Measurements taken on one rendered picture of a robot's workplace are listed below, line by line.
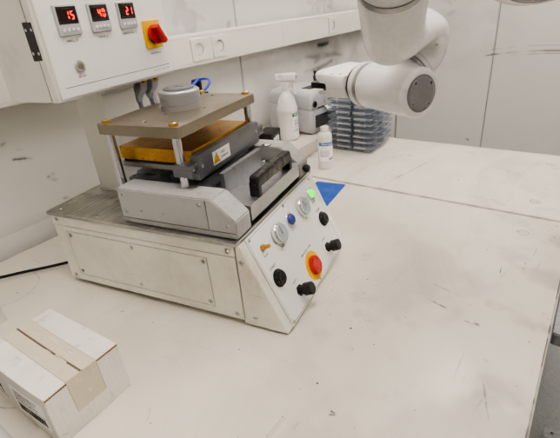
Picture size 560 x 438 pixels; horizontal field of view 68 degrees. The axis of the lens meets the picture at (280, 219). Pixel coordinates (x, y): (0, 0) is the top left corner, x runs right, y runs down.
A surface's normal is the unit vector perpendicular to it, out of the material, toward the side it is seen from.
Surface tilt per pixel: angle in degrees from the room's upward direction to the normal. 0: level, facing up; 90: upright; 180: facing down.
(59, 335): 2
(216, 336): 0
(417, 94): 89
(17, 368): 3
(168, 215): 90
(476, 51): 90
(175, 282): 90
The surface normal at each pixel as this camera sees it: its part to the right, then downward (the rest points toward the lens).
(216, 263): -0.41, 0.45
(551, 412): -0.08, -0.88
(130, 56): 0.91, 0.12
